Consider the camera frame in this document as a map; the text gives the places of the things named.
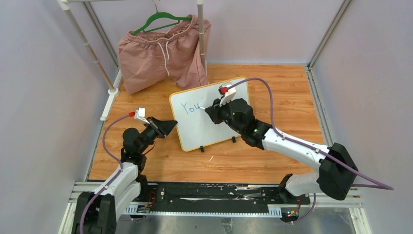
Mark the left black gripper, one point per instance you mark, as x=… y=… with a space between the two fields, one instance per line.
x=161 y=128

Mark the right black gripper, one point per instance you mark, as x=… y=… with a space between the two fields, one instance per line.
x=215 y=111

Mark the yellow framed whiteboard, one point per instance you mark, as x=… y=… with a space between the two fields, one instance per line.
x=195 y=128

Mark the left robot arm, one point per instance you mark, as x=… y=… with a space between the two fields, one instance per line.
x=98 y=211

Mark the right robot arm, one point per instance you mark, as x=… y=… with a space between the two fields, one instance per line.
x=334 y=169

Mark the green clothes hanger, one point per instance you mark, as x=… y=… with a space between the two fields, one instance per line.
x=172 y=21

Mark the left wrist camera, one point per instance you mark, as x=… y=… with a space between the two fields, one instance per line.
x=139 y=115

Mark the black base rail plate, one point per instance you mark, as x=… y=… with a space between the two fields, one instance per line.
x=185 y=198

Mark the pink drawstring shorts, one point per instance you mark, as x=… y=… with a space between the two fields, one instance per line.
x=148 y=58

